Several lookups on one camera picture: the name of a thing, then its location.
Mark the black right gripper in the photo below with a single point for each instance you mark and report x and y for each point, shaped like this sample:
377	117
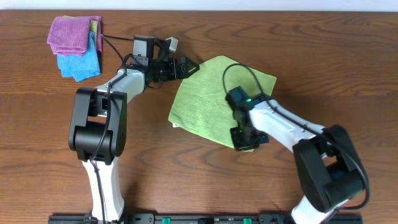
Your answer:
244	140

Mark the light green microfiber cloth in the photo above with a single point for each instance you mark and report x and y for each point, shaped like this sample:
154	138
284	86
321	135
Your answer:
200	107

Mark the blue folded cloth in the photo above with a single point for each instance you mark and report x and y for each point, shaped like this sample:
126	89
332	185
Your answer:
81	67

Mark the purple folded cloth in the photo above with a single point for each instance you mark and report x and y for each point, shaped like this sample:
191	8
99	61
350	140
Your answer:
63	46

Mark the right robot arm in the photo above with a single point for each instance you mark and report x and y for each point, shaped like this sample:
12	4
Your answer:
330	171

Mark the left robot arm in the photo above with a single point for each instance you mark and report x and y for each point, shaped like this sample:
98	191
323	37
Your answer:
98	129

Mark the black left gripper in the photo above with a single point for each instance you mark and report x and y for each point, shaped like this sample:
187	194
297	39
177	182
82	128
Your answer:
181	69

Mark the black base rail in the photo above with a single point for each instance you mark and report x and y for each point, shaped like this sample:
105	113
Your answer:
148	218

